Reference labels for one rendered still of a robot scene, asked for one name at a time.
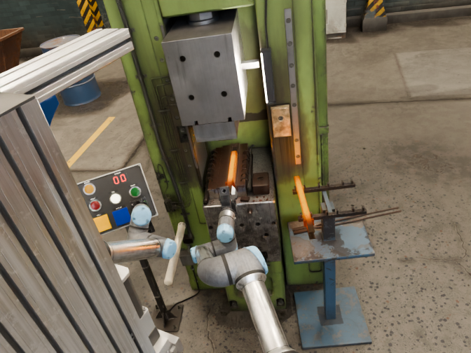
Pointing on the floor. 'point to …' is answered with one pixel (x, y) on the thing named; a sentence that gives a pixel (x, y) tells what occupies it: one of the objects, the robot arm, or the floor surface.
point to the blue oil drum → (85, 96)
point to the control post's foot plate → (172, 325)
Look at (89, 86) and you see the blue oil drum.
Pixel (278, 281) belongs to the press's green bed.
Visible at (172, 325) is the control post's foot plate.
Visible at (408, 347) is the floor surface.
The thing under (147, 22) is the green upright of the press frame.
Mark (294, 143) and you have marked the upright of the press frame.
